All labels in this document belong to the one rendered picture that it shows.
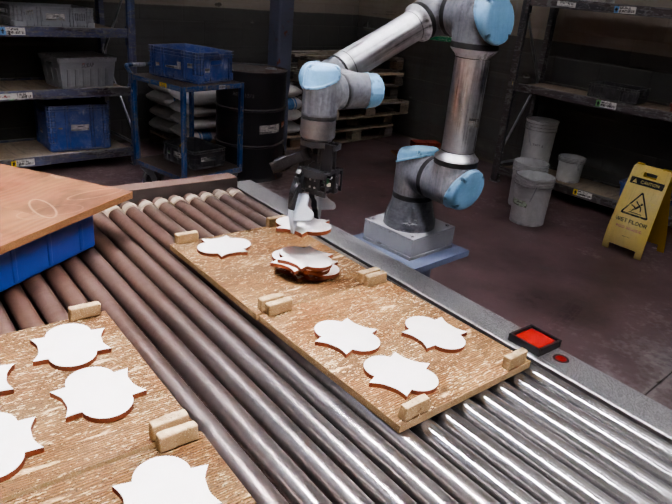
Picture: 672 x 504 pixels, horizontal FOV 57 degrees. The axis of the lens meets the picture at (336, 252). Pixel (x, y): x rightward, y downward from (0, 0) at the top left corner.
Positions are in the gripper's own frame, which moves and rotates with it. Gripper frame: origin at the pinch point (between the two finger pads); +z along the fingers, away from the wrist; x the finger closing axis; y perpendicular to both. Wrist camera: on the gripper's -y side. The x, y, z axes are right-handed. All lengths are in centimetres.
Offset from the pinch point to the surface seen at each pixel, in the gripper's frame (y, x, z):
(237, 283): -7.0, -14.6, 12.0
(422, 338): 36.4, -11.7, 11.0
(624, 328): 67, 224, 106
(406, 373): 38.9, -24.7, 11.0
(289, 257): -0.4, -4.3, 7.2
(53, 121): -364, 202, 67
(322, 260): 6.2, -0.6, 7.2
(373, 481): 45, -48, 14
